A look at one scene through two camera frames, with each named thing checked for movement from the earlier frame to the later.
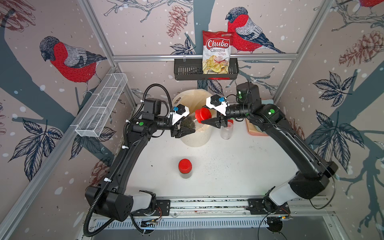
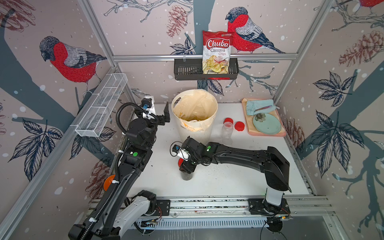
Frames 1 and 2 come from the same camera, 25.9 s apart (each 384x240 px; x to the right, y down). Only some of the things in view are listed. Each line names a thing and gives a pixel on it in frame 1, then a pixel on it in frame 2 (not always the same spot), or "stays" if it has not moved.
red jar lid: (202, 114) to (239, 126)
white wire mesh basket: (101, 104) stays
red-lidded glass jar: (185, 167) stays
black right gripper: (215, 122) to (185, 168)
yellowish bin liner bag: (194, 99) stays
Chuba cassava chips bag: (216, 51) stays
